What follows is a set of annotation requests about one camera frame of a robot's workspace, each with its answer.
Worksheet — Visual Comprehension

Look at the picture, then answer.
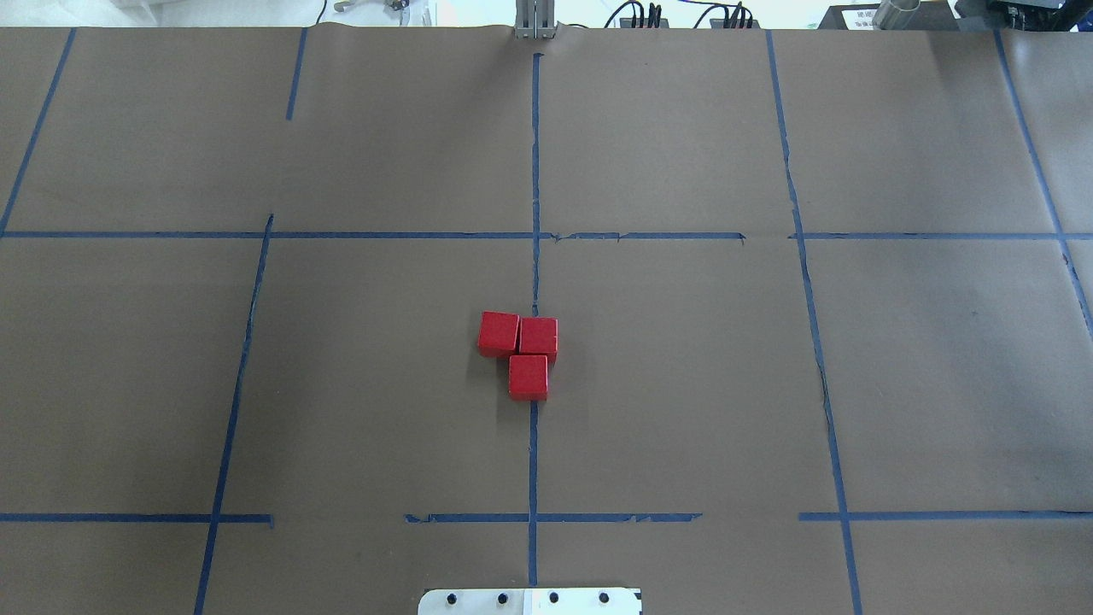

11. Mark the red cube block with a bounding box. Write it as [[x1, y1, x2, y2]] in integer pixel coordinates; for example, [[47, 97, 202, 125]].
[[517, 316, 559, 365], [507, 354, 550, 402], [475, 311, 522, 359]]

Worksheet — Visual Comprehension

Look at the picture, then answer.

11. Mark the red black connector box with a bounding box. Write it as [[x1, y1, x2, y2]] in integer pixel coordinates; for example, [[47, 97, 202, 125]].
[[604, 1, 670, 29]]

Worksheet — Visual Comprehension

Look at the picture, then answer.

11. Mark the metal cup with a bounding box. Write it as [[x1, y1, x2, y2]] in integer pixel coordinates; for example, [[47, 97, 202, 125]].
[[872, 0, 922, 31]]

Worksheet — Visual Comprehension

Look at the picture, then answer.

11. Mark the aluminium frame post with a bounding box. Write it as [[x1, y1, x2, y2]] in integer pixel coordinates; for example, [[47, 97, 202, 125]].
[[514, 0, 559, 40]]

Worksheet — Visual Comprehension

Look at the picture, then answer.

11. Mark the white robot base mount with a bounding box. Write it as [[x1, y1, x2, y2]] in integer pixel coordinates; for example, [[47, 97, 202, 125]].
[[418, 587, 644, 614]]

